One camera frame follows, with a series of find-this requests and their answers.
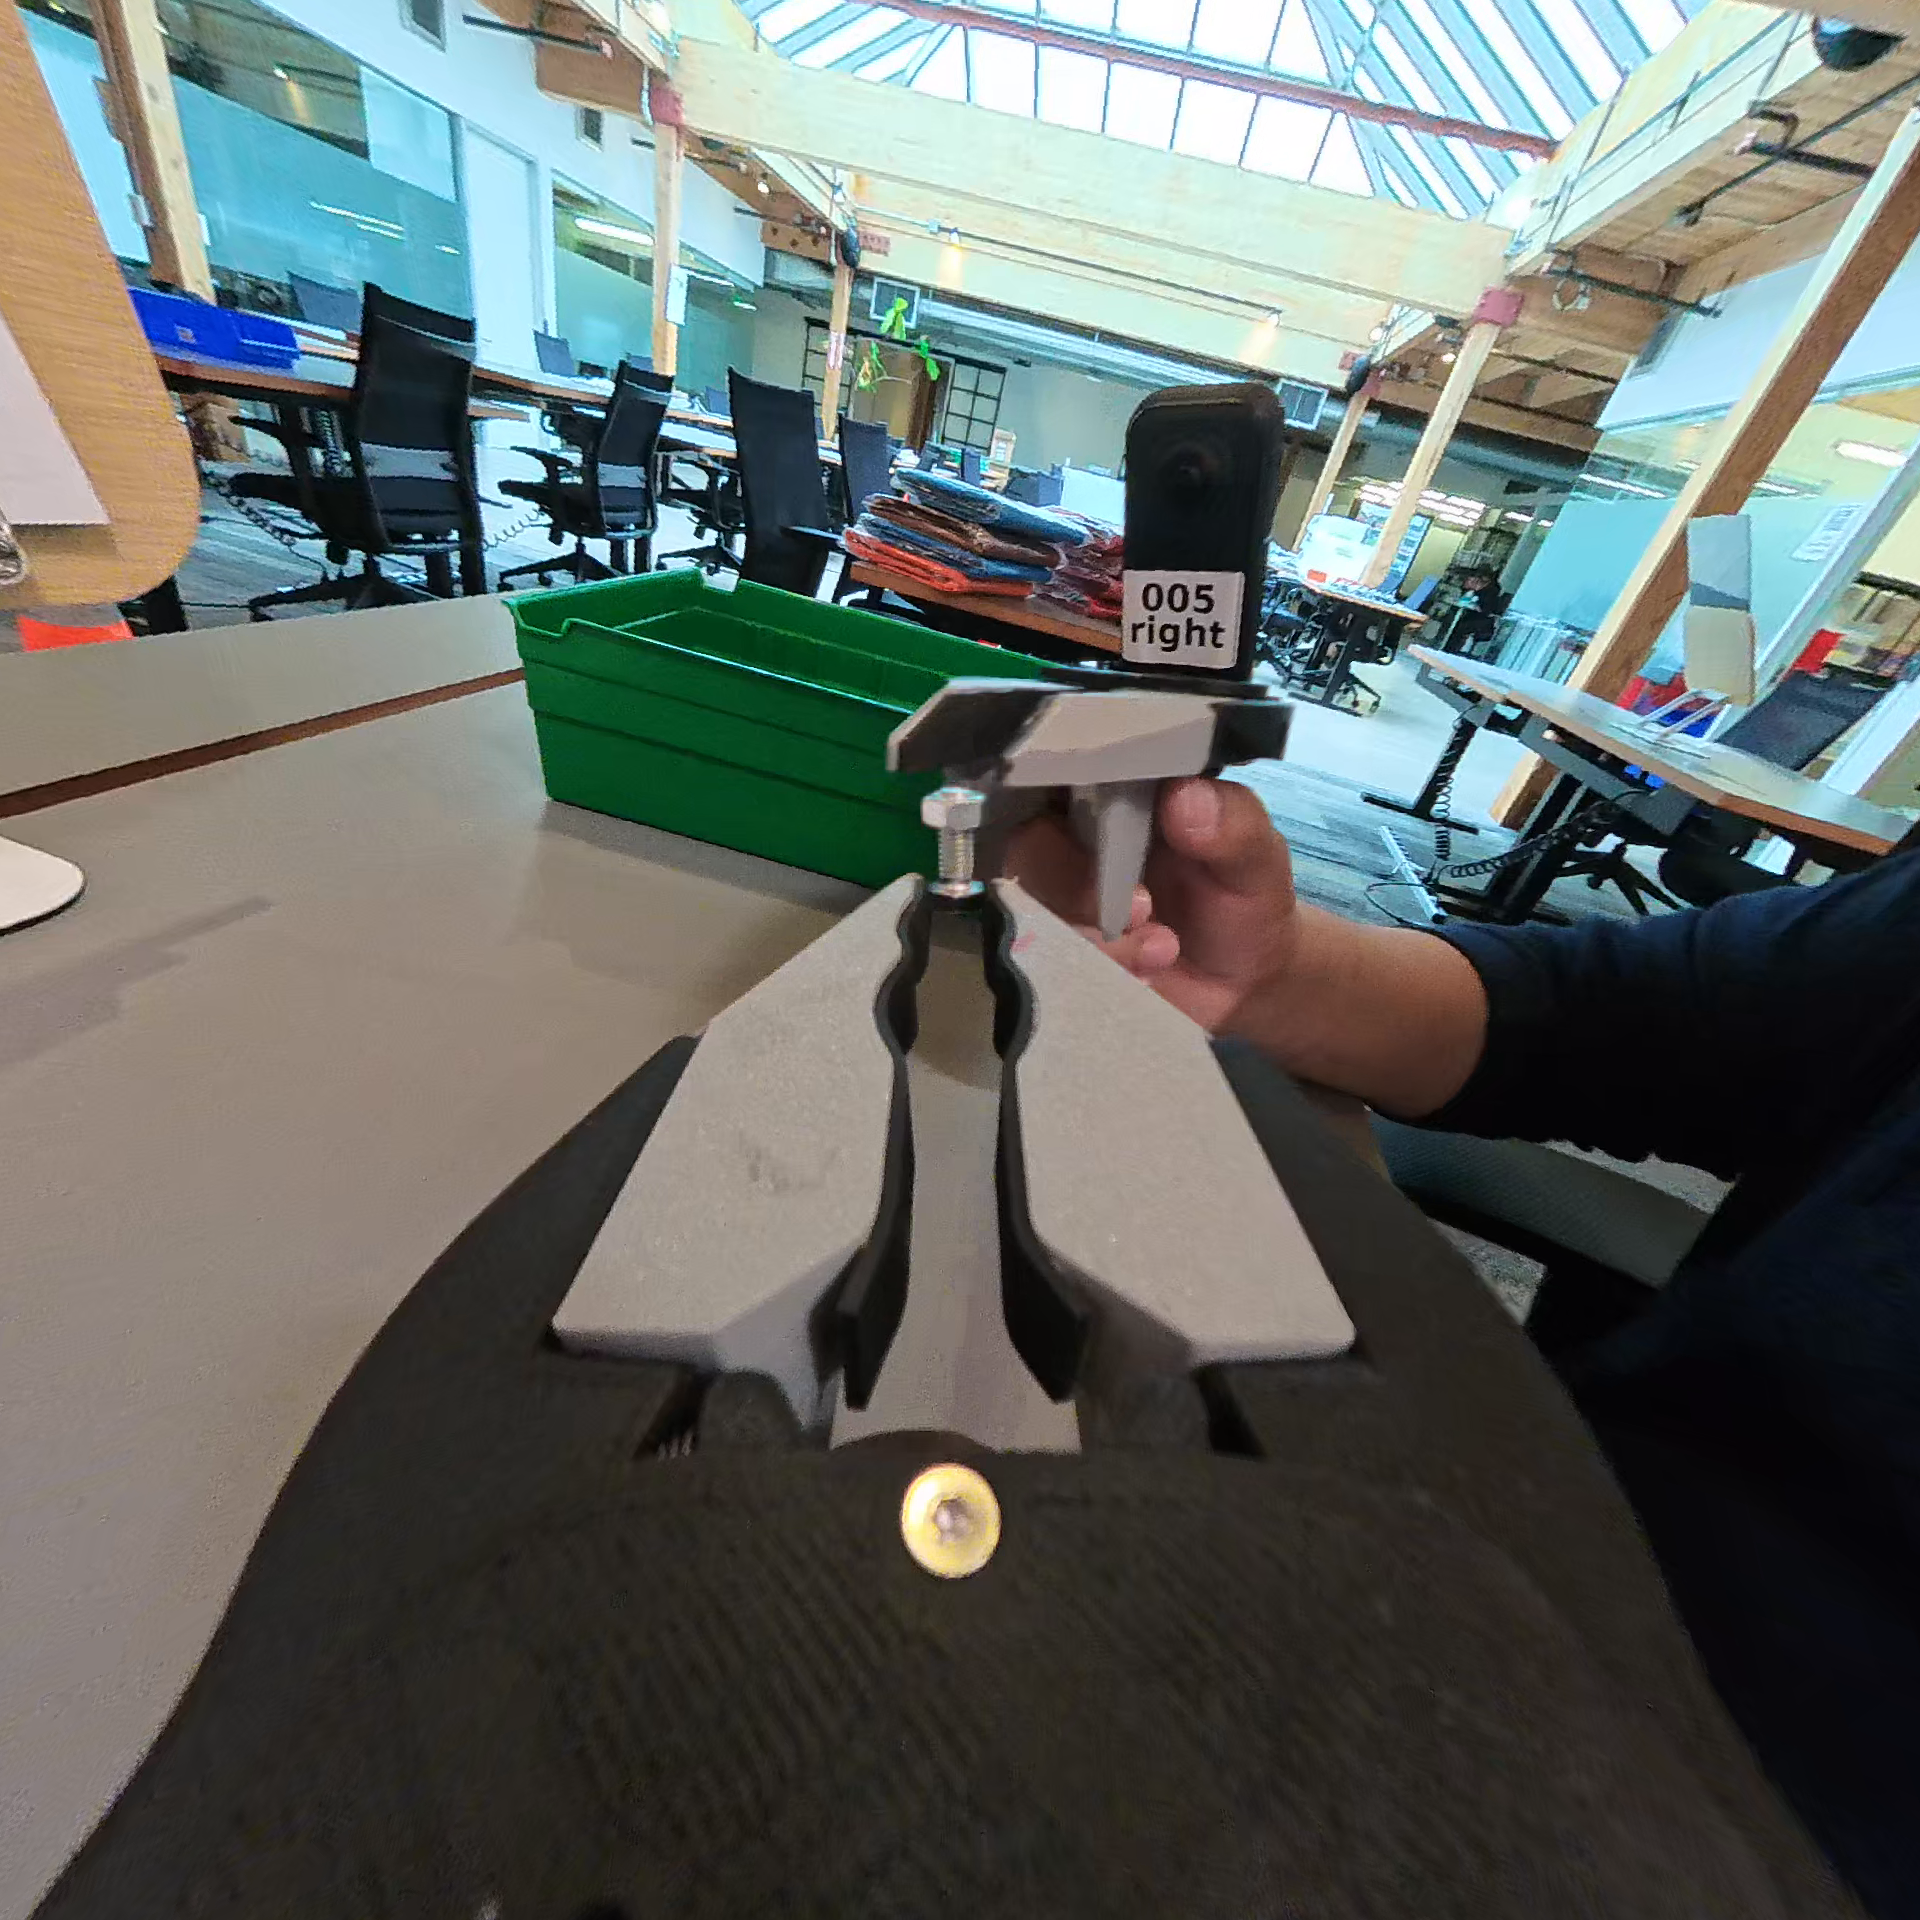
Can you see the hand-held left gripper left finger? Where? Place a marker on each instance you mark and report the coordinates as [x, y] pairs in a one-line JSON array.
[[734, 1185]]

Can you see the person's dark clothing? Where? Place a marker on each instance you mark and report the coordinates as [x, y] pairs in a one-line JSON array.
[[1771, 1424]]

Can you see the grey power strip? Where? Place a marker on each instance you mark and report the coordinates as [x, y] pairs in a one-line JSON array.
[[1409, 870]]

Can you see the white tablet stand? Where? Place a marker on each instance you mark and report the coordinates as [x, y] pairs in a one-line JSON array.
[[30, 884]]

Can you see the stack of folded cloths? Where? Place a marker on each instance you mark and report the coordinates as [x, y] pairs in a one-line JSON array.
[[975, 539]]

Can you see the wooden post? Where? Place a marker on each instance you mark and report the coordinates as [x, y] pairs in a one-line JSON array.
[[1431, 450], [150, 150], [1740, 465]]

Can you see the dark grey office chair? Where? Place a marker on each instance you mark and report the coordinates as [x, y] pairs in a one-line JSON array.
[[1544, 1200]]

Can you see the person's right forearm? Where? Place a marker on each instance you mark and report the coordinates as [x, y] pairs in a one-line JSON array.
[[1576, 1035]]

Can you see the folded grey cardboard sheet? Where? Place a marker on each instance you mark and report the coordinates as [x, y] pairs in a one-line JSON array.
[[1716, 616]]

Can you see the black office chair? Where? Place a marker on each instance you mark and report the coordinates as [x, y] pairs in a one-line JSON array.
[[623, 450], [412, 421], [1802, 720], [780, 465]]

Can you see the printed instruction sheet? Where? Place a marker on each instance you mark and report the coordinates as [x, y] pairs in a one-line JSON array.
[[37, 450]]

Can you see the small blue bin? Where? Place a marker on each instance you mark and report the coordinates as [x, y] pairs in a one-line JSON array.
[[211, 328]]

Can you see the wooden instruction board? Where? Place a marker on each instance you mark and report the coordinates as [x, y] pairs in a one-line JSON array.
[[92, 373]]

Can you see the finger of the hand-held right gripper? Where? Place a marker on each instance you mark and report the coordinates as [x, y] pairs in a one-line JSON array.
[[1111, 743], [952, 728]]

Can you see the small silver hex bolt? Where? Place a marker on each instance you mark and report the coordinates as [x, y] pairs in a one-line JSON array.
[[955, 862]]

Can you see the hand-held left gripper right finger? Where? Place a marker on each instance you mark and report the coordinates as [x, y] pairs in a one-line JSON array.
[[1185, 1185]]

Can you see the orange traffic cone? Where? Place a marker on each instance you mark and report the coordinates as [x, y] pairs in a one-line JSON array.
[[66, 633]]

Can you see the green plastic bin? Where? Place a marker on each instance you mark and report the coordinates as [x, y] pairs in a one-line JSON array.
[[675, 720]]

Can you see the person's right hand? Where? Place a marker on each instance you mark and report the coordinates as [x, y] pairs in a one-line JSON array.
[[1214, 913]]

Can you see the green hanging plant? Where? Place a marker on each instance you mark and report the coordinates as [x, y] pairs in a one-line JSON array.
[[896, 337]]

